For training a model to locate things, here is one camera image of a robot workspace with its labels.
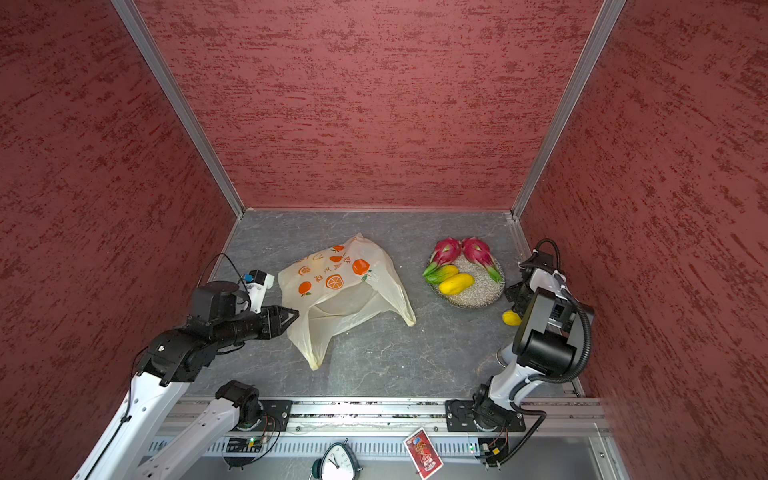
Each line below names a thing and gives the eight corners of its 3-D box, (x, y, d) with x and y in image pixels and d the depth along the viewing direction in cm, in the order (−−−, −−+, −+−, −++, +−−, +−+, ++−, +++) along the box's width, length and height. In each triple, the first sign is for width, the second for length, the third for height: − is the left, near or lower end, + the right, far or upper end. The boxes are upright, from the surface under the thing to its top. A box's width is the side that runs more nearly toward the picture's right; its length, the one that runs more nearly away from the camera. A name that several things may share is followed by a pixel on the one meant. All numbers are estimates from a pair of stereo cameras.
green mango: (430, 289, 100) (432, 282, 96) (421, 277, 103) (422, 269, 99) (455, 276, 103) (457, 268, 100) (445, 264, 106) (447, 257, 103)
